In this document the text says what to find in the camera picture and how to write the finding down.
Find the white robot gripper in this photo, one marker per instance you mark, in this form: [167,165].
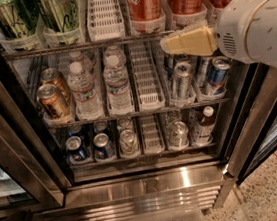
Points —
[240,31]

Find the blue silver can right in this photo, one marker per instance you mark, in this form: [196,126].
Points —
[216,76]

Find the silver can front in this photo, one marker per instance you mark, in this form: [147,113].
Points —
[181,82]

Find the empty white tray middle shelf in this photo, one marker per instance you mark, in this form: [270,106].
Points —
[149,91]

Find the fridge door right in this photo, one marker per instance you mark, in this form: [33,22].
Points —
[257,139]

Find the silver can bottom right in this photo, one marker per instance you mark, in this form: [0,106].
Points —
[178,136]

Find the silver green can bottom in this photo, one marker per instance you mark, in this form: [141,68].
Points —
[128,143]

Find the blue pepsi can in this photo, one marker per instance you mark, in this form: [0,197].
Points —
[76,149]
[104,149]

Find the gold can rear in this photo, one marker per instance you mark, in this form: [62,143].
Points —
[55,77]

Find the gold can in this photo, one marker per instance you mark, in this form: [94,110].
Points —
[52,100]
[55,77]

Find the gold can front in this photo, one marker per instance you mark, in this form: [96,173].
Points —
[52,100]

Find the blue pepsi can far left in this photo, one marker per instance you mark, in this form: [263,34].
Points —
[76,149]

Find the green can far left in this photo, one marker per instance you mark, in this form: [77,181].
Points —
[18,18]

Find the steel fridge base panel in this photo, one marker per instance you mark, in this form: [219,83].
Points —
[203,187]

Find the white capped brown bottle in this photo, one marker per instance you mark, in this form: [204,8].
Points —
[203,124]

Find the water bottle right front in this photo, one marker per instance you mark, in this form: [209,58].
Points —
[117,84]

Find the water bottle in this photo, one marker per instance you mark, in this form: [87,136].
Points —
[117,84]
[83,89]

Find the water bottle left front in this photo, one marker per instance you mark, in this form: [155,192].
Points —
[83,89]

